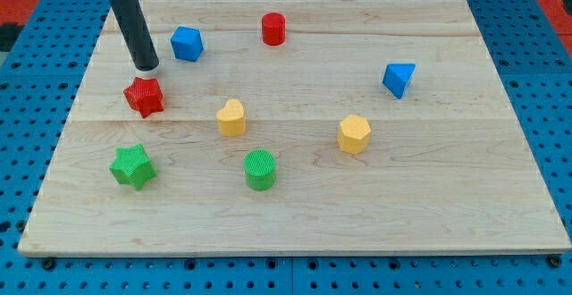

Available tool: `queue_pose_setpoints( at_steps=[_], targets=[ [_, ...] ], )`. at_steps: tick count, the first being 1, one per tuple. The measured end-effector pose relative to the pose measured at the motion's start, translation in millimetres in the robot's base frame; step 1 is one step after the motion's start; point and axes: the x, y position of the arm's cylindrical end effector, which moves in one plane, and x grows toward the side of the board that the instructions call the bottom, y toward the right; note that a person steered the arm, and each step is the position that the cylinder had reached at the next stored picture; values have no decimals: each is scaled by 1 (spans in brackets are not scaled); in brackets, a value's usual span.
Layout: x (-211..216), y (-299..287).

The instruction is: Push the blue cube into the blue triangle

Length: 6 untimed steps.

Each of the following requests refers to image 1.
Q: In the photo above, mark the green star block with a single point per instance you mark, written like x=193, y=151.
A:
x=132, y=166

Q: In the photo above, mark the red star block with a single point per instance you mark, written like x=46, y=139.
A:
x=144, y=96

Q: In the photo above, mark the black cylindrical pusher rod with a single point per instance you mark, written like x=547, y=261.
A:
x=136, y=35

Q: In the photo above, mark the blue cube block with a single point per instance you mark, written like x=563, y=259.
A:
x=187, y=44

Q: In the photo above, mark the yellow heart block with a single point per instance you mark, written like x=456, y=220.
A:
x=231, y=119

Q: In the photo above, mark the red cylinder block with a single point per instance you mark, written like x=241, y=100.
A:
x=273, y=29

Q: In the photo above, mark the light wooden board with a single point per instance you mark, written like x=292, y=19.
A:
x=447, y=170

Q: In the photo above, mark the green cylinder block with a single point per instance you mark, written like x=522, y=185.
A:
x=259, y=167

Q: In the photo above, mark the blue triangle block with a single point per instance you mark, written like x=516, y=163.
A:
x=397, y=76

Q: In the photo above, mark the yellow hexagon block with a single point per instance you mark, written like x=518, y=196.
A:
x=353, y=134

